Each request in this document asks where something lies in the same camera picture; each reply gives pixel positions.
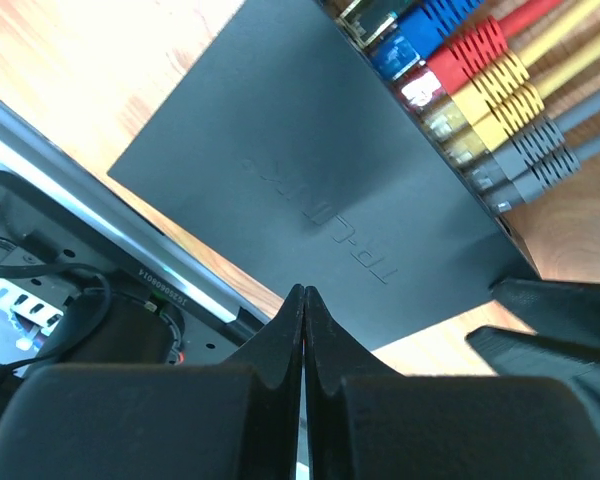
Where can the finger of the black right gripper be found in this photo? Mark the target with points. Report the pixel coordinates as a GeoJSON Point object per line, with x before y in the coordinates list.
{"type": "Point", "coordinates": [516, 354]}
{"type": "Point", "coordinates": [562, 310]}

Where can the black network switch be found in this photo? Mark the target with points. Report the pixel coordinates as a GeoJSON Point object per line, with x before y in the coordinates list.
{"type": "Point", "coordinates": [284, 152]}

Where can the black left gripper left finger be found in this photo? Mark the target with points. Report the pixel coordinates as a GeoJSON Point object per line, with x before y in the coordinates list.
{"type": "Point", "coordinates": [237, 419]}

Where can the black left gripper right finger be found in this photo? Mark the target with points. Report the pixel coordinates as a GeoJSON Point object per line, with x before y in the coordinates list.
{"type": "Point", "coordinates": [367, 421]}

